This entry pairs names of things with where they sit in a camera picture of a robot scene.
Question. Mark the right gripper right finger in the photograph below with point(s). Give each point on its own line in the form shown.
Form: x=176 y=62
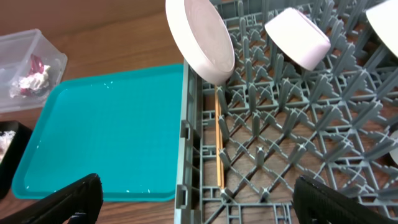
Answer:
x=314 y=202

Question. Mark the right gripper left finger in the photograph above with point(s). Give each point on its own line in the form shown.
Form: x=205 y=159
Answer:
x=79 y=202

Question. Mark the grey dishwasher rack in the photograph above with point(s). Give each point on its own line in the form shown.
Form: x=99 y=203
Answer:
x=278 y=121

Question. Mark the white cup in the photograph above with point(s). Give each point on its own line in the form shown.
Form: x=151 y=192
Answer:
x=394 y=153

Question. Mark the rice and peanut scraps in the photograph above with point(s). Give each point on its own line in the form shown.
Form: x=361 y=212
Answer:
x=6 y=138

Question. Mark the white tissue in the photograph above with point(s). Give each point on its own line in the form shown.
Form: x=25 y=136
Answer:
x=15 y=88

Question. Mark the red snack wrapper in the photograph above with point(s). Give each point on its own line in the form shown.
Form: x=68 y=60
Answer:
x=35 y=63

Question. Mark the wooden chopstick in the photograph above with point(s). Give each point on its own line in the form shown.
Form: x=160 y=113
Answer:
x=219 y=165

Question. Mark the pink bowl with food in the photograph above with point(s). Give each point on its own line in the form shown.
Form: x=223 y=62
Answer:
x=298 y=37

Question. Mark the white bowl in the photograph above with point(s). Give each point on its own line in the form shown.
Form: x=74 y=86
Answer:
x=383 y=19

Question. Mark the teal serving tray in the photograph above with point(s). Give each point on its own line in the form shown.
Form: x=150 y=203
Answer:
x=125 y=127

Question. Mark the black plastic tray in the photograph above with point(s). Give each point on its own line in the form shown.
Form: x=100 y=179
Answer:
x=12 y=156

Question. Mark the clear plastic storage bin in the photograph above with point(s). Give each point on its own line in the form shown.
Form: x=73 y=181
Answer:
x=16 y=50

